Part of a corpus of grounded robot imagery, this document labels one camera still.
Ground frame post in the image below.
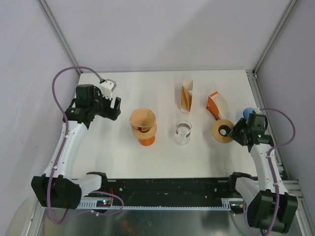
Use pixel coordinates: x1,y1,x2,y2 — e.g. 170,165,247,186
252,0,300,74
36,0,79,66

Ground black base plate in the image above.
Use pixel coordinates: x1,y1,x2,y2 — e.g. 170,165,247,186
99,177,241,208

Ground white coffee filter pack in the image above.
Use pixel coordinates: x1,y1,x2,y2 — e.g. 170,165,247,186
206,91,229,120

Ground brown coffee filter pack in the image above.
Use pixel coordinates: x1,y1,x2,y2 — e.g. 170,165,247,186
180,79,193,114

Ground brown paper coffee filter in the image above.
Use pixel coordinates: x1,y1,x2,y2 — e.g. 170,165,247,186
129,108,156,129

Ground aluminium frame rail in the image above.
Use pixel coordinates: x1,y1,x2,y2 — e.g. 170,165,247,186
36,178,303,201

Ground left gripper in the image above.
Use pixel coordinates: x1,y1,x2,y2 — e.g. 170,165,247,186
90,88,121,120

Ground blue glass dripper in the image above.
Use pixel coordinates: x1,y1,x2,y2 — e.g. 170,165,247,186
243,107,255,120

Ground orange glass beaker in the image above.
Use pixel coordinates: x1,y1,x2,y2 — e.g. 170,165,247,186
138,136,156,147

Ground grey cable duct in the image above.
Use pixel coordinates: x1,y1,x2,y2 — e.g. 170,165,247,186
77,198,113,209

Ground clear glass dripper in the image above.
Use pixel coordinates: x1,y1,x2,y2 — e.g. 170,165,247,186
174,120,192,146

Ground right frame post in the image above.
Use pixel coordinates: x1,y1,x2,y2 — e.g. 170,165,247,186
252,0,300,74

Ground pink glass dripper cone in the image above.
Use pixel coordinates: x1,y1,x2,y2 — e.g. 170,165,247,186
130,118,156,133

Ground left frame post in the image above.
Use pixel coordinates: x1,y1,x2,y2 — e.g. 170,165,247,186
36,0,79,66

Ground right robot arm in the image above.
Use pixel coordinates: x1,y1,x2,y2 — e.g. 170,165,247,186
227,111,298,236

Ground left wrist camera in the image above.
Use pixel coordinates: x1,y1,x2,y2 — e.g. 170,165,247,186
99,79,117,100

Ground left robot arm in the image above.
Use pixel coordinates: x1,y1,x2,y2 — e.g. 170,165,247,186
31,80,121,209

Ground wooden dripper ring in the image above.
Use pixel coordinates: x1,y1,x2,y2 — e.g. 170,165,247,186
212,119,235,143
131,124,158,141

